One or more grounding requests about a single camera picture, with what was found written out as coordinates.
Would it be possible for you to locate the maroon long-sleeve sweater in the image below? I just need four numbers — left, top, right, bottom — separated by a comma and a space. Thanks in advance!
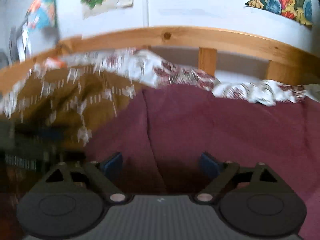
85, 85, 319, 239

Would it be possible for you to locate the brown PF patterned blanket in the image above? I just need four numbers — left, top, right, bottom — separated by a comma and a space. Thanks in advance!
1, 65, 145, 149

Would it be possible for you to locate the red-haired anime poster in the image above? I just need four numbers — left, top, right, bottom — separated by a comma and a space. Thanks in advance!
26, 0, 56, 30

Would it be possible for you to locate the white floral bed sheet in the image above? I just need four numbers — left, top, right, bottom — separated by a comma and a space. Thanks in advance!
34, 48, 319, 106

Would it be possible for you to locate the wooden bed frame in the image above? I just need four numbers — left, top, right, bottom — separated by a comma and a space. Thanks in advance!
1, 27, 319, 94

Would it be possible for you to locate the white wall pipe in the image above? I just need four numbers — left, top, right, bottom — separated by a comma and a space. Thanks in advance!
142, 0, 149, 27

